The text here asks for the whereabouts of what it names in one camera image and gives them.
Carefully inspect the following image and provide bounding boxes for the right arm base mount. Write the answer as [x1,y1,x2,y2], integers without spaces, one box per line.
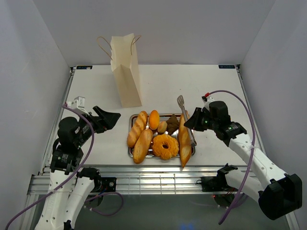
[196,176,237,208]

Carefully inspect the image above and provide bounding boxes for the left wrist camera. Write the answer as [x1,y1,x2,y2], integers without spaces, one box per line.
[66,96,88,114]

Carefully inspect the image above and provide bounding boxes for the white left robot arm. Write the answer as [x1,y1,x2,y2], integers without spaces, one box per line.
[35,106,121,230]

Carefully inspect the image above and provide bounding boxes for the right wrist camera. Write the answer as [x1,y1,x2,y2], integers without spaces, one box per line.
[201,92,214,104]

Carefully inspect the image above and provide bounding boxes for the metal tray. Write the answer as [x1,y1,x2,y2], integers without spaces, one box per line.
[128,113,196,158]

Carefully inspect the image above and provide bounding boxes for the brown chocolate croissant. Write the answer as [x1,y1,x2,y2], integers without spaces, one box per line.
[166,114,179,135]

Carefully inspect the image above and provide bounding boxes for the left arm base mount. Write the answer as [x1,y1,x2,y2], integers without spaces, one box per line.
[85,177,117,208]

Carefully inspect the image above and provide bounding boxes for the blue label corner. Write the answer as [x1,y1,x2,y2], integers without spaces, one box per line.
[218,65,236,69]
[76,65,93,69]

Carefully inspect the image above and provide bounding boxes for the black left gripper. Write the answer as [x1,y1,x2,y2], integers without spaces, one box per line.
[75,105,120,147]

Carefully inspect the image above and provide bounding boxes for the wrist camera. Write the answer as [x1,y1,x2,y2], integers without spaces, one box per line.
[201,92,214,104]
[66,96,88,114]

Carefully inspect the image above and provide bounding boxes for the long baguette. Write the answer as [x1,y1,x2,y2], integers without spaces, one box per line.
[178,114,192,168]

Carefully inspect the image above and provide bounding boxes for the ring shaped bread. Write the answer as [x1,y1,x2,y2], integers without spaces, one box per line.
[152,134,179,160]

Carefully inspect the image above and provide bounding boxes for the aluminium frame rail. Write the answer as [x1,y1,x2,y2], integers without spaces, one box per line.
[27,165,288,196]

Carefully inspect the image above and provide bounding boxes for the metal tongs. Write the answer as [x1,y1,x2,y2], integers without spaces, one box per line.
[177,95,197,148]

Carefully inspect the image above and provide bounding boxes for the twisted loaf back left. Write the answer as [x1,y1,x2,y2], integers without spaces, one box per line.
[127,111,148,148]

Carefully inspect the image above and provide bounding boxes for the orange oval bun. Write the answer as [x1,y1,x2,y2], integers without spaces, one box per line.
[149,110,160,130]

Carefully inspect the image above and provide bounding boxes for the small round bun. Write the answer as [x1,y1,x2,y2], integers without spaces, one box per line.
[157,121,167,133]

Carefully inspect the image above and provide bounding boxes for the short loaf front left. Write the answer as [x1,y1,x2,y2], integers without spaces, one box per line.
[133,129,153,164]

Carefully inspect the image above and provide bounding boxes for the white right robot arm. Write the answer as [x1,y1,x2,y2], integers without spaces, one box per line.
[184,101,303,220]

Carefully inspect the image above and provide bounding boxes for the blue label left corner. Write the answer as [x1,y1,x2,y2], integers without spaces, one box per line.
[76,65,93,69]

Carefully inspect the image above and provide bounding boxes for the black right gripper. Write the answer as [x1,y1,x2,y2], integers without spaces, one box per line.
[184,107,218,132]

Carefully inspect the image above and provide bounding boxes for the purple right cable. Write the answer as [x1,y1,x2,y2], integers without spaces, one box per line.
[207,90,255,225]

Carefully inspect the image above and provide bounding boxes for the blue label right corner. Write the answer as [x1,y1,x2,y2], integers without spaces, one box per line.
[218,65,236,69]

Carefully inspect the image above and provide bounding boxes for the beige paper bag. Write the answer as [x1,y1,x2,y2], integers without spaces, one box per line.
[96,34,142,108]

